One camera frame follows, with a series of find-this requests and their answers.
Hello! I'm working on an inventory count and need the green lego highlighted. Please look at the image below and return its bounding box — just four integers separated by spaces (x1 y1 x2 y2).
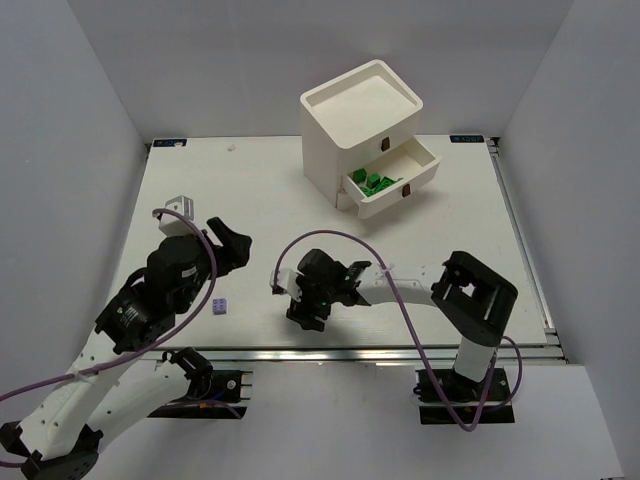
361 177 395 197

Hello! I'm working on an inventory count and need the white three-drawer cabinet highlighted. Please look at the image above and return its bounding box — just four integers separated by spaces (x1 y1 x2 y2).
300 59 423 210

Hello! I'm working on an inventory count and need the white drawer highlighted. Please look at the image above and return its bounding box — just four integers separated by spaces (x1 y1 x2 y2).
342 138 441 219

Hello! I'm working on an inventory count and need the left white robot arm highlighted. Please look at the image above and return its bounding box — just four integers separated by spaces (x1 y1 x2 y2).
1 217 252 479

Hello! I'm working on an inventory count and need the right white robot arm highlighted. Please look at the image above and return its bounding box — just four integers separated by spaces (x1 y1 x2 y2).
271 249 518 383

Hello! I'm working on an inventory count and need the purple lego brick left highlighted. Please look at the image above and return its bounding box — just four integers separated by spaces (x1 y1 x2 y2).
212 298 228 315

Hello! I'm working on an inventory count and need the blue label sticker left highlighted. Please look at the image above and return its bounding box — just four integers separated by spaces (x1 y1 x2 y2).
151 138 187 148

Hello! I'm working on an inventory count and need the blue label sticker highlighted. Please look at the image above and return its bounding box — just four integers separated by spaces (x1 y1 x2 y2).
449 134 485 144
151 138 187 148

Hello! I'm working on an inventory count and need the blue label sticker right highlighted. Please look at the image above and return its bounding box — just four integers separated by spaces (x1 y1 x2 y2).
449 134 485 144

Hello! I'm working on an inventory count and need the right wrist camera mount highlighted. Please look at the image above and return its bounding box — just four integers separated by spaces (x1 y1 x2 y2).
270 268 301 302

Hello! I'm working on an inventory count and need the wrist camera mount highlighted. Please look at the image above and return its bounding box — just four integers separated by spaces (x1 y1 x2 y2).
270 268 301 302
152 195 196 236

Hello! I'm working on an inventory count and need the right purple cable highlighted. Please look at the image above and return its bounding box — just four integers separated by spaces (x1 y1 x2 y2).
273 229 524 432

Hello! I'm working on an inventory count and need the purple cable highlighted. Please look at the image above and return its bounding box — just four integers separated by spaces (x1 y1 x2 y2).
273 229 524 432
0 208 244 466

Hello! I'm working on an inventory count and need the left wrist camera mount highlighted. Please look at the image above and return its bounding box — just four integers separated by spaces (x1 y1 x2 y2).
152 195 196 236

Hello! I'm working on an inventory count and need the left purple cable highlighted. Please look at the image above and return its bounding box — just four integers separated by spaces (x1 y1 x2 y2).
0 208 244 466

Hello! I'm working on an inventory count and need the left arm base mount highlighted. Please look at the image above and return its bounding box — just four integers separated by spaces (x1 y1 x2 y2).
148 348 253 420

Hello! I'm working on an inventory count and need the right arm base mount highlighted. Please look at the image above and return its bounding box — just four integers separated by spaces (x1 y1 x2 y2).
413 368 516 425

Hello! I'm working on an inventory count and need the aluminium rail frame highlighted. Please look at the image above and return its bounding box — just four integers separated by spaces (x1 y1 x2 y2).
47 134 569 480

